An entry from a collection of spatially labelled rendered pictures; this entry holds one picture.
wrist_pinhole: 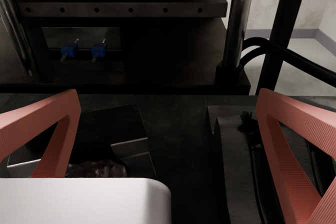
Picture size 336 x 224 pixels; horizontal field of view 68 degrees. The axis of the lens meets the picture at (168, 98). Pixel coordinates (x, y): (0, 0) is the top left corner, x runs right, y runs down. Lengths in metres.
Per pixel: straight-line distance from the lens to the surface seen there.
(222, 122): 0.52
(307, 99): 0.90
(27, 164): 0.54
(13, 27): 1.00
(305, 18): 3.54
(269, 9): 3.32
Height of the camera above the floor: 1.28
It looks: 37 degrees down
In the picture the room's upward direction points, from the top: straight up
